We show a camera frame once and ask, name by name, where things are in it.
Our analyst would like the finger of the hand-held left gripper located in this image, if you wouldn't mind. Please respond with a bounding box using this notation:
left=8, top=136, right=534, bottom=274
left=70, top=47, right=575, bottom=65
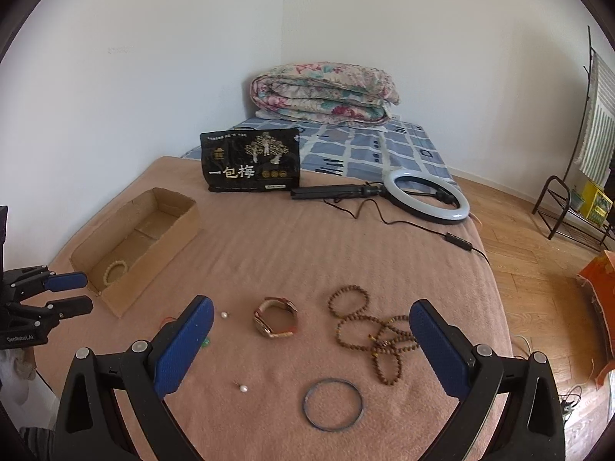
left=5, top=265, right=89, bottom=295
left=5, top=296, right=94, bottom=333

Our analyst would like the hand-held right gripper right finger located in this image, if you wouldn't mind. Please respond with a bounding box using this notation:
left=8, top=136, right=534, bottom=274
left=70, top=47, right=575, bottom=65
left=408, top=298, right=567, bottom=461

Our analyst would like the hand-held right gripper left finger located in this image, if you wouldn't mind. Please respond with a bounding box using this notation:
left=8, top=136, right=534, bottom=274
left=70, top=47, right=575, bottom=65
left=54, top=294, right=215, bottom=461

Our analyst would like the green pendant with red cord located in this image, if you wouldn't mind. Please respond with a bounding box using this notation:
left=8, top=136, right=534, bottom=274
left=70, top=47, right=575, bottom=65
left=162, top=315, right=211, bottom=349

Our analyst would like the cream bead bracelet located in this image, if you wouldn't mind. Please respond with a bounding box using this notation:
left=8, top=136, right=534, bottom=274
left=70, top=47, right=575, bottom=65
left=103, top=259, right=131, bottom=284

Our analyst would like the brown wooden bead necklace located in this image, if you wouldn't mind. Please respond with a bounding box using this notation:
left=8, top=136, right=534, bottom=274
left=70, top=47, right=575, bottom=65
left=328, top=285, right=420, bottom=387

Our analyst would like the gold watch with tan strap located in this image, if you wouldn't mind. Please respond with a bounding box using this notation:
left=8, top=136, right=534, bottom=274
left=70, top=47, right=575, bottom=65
left=253, top=297, right=299, bottom=338

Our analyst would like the thin blue bangle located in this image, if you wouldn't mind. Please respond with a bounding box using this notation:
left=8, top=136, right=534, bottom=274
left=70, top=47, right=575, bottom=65
left=303, top=378, right=363, bottom=432

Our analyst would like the white cloth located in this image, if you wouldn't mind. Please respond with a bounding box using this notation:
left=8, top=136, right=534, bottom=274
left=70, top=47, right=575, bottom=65
left=0, top=346, right=56, bottom=430

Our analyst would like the pink blanket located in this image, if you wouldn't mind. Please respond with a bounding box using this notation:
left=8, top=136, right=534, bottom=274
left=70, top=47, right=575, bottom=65
left=48, top=156, right=512, bottom=461

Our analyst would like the orange cardboard box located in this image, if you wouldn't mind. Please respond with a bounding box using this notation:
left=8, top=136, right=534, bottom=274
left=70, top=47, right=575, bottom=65
left=578, top=252, right=615, bottom=356

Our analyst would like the black folded tripod stand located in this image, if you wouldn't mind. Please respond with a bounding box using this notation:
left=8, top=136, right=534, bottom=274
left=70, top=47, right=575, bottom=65
left=289, top=183, right=390, bottom=201

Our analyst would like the black metal rack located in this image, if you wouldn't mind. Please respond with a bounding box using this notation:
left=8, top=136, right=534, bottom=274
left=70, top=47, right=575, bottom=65
left=532, top=26, right=615, bottom=253

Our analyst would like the black snack bag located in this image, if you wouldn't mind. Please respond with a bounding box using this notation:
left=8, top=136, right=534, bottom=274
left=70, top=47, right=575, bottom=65
left=199, top=127, right=302, bottom=194

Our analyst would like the blue checkered bed sheet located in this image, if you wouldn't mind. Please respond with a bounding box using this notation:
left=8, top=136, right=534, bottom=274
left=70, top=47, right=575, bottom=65
left=180, top=115, right=455, bottom=179

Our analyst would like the yellow green box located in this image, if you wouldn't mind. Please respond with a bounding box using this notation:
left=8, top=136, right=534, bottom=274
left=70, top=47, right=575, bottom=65
left=569, top=180, right=613, bottom=227

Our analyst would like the striped towel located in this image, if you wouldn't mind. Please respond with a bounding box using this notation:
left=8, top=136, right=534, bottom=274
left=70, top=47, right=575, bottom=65
left=574, top=53, right=615, bottom=181

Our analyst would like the folded floral quilt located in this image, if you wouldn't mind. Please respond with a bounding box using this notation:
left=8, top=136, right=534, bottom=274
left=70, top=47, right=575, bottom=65
left=250, top=61, right=401, bottom=126

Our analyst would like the black ring light cable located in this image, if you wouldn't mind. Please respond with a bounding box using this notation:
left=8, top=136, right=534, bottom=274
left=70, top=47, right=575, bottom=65
left=322, top=197, right=491, bottom=265

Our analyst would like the white ring light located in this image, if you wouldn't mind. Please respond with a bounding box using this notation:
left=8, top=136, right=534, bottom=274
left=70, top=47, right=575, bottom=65
left=383, top=169, right=472, bottom=224

